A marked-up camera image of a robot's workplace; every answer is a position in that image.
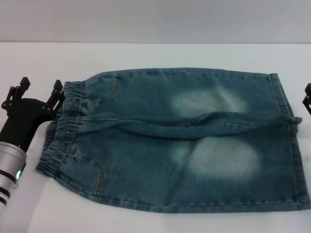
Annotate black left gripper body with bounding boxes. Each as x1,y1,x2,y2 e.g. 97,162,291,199
0,96,53,156

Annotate blue denim shorts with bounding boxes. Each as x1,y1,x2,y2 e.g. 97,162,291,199
35,68,306,215

